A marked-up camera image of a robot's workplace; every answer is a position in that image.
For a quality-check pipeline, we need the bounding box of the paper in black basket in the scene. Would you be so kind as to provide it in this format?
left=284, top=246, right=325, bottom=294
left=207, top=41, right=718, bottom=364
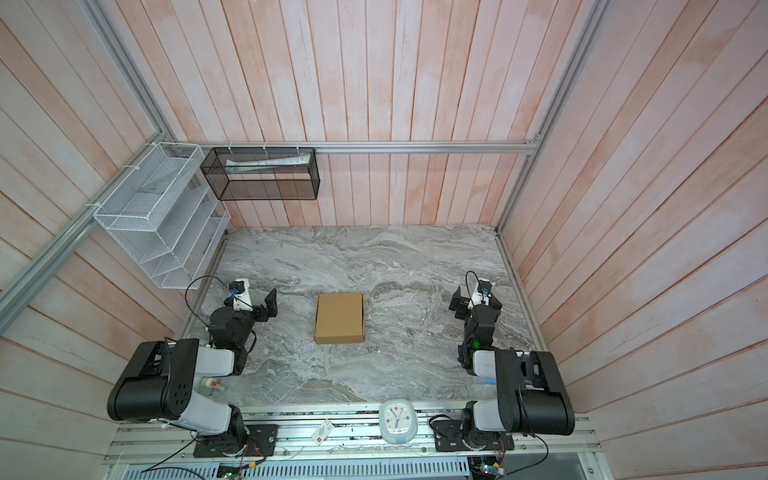
left=225, top=154, right=312, bottom=174

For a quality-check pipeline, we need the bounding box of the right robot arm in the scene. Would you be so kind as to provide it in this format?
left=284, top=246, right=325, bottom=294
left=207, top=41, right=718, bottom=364
left=449, top=281, right=575, bottom=446

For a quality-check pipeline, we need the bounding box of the white paper tag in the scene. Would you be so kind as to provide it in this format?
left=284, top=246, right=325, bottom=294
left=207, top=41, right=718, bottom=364
left=312, top=419, right=335, bottom=444

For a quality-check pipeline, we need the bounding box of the white wire mesh shelf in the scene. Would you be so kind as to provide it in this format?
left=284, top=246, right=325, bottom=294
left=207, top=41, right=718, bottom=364
left=94, top=143, right=230, bottom=290

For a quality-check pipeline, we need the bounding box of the white round clock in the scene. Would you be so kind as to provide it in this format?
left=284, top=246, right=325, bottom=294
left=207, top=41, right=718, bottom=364
left=379, top=399, right=418, bottom=445

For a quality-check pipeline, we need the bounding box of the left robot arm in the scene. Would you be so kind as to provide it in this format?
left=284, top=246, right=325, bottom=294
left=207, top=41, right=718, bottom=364
left=107, top=279, right=278, bottom=439

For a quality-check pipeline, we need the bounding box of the brown cardboard box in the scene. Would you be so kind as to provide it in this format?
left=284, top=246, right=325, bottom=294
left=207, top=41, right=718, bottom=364
left=314, top=293, right=365, bottom=344

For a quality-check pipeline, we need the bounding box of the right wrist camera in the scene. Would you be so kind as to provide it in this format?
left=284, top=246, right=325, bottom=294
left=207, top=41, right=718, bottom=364
left=470, top=278, right=493, bottom=308

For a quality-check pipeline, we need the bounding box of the aluminium rail front frame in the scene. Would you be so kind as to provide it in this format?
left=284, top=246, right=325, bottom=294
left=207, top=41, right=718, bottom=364
left=103, top=400, right=612, bottom=479

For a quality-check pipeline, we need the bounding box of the black wire mesh basket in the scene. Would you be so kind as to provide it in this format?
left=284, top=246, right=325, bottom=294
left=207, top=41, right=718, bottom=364
left=201, top=146, right=321, bottom=201

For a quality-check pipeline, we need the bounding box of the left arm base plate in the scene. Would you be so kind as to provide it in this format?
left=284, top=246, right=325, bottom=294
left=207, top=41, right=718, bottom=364
left=193, top=423, right=279, bottom=458

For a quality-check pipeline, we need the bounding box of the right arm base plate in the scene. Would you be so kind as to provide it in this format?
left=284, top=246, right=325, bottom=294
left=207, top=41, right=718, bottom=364
left=428, top=414, right=514, bottom=453

